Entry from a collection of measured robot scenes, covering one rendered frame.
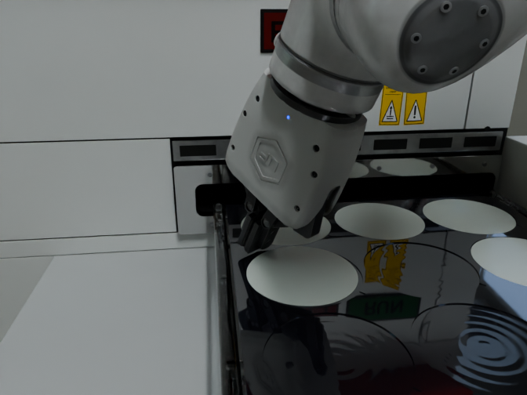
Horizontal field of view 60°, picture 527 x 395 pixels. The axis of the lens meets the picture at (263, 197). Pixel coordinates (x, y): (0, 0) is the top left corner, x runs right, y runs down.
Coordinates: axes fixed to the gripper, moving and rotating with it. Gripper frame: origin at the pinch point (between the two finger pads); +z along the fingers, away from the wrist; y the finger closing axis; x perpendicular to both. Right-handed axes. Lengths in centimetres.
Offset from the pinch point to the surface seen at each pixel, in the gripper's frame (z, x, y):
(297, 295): -1.0, -3.0, 7.9
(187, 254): 16.6, 3.1, -10.9
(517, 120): 67, 299, -39
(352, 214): 1.8, 14.3, 2.0
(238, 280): 1.3, -4.9, 3.1
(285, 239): 2.3, 4.0, 1.0
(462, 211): -1.9, 24.4, 10.0
